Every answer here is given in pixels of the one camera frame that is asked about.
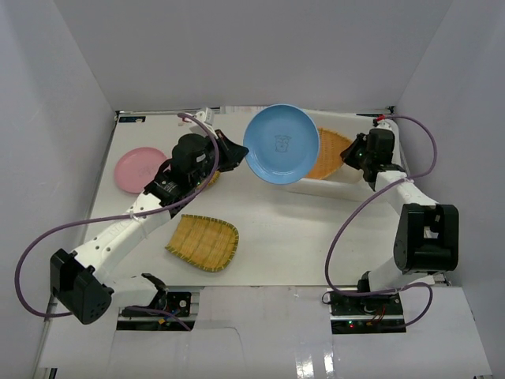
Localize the pink plate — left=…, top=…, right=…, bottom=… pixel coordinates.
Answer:
left=114, top=147, right=167, bottom=194

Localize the orange fan-shaped woven plate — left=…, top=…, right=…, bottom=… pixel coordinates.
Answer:
left=305, top=128, right=353, bottom=180

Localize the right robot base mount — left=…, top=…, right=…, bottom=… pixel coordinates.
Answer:
left=321, top=291, right=406, bottom=335

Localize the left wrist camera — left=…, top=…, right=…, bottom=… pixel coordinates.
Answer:
left=193, top=107, right=215, bottom=133

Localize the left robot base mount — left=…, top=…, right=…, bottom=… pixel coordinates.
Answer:
left=116, top=291, right=200, bottom=332

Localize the round green-rimmed woven plate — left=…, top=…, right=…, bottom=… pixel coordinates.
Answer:
left=202, top=171, right=220, bottom=188

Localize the white plastic bin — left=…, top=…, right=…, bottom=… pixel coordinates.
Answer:
left=283, top=110, right=373, bottom=201

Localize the blue bear plate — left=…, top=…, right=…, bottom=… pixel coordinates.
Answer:
left=243, top=104, right=320, bottom=186

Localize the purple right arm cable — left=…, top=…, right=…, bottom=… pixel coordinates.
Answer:
left=324, top=114, right=438, bottom=328

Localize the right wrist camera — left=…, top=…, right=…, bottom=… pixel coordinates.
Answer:
left=372, top=115, right=398, bottom=131

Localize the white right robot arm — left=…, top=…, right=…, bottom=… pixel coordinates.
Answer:
left=341, top=128, right=459, bottom=315

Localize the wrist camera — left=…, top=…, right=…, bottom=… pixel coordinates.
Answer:
left=193, top=107, right=215, bottom=133
left=372, top=115, right=398, bottom=131

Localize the green-rimmed fan woven plate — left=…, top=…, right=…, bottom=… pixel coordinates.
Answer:
left=165, top=214, right=239, bottom=272

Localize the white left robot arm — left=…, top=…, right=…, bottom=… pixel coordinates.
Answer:
left=50, top=130, right=249, bottom=325

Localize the printed paper sheet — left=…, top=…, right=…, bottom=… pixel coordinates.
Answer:
left=219, top=106, right=267, bottom=114

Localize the blue label sticker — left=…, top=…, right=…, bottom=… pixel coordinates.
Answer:
left=118, top=115, right=146, bottom=123

